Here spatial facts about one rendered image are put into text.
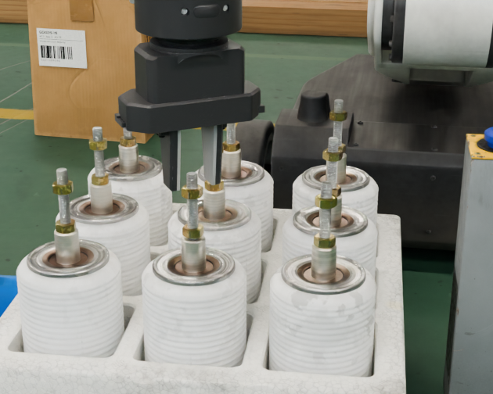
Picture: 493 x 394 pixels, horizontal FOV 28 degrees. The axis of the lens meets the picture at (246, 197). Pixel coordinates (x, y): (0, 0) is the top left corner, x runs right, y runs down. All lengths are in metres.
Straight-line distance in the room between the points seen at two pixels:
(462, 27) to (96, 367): 0.61
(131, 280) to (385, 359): 0.28
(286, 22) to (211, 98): 2.06
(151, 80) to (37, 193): 0.97
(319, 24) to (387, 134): 1.44
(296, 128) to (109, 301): 0.57
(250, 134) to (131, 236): 0.47
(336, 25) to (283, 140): 1.48
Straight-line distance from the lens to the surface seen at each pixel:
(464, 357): 1.11
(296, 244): 0.97
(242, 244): 0.97
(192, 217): 0.87
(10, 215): 1.67
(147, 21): 0.79
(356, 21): 2.85
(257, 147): 1.40
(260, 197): 1.08
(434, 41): 1.23
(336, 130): 1.08
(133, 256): 1.01
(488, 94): 1.75
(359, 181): 1.09
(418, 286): 1.42
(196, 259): 0.88
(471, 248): 1.05
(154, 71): 0.80
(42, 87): 2.01
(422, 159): 1.38
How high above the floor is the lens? 0.65
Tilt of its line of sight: 23 degrees down
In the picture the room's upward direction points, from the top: straight up
